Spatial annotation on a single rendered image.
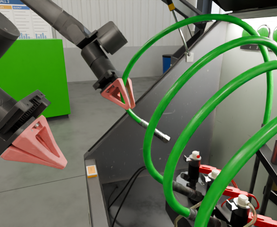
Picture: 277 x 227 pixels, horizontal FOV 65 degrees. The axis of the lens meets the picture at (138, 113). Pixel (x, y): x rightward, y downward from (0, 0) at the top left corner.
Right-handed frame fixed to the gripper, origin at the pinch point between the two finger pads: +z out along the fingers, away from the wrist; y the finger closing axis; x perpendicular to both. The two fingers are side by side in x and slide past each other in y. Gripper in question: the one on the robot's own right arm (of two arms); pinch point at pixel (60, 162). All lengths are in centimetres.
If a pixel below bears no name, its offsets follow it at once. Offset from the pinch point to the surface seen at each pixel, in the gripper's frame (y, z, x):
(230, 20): 37.9, 8.6, 24.0
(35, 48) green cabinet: -92, -84, 313
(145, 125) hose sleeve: 6.2, 14.4, 26.7
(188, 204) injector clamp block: 1.9, 33.3, 14.9
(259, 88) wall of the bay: 37, 34, 36
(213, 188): 14.8, 11.9, -8.6
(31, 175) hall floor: -150, 23, 167
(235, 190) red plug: 13.7, 31.6, 8.2
